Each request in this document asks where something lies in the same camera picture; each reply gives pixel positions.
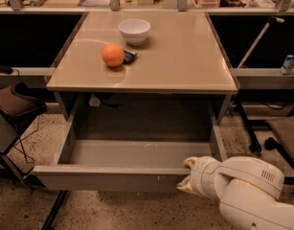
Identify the black device on ledge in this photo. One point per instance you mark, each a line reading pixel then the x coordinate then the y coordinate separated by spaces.
pixel 5 69

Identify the dark blue snack packet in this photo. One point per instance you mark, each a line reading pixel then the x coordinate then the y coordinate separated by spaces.
pixel 129 56

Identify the orange fruit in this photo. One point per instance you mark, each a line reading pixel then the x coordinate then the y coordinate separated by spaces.
pixel 112 55

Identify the brown office chair left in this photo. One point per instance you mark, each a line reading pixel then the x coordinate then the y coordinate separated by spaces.
pixel 23 118

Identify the black office chair right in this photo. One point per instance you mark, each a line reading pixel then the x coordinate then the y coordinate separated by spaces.
pixel 283 141

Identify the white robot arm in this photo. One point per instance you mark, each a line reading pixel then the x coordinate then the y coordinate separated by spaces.
pixel 247 190

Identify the white ceramic bowl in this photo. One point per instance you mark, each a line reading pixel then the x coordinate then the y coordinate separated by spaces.
pixel 134 31

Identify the white blue can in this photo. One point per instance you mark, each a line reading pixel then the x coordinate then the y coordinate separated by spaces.
pixel 288 65

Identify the grey top drawer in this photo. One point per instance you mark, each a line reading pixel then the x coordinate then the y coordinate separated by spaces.
pixel 135 143

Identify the grey drawer cabinet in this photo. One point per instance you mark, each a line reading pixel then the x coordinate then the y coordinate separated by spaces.
pixel 178 79

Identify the black tripod leg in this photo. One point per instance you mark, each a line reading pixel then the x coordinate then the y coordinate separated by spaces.
pixel 49 221

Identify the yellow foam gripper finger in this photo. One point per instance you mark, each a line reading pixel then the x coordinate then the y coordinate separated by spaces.
pixel 186 185
pixel 190 161

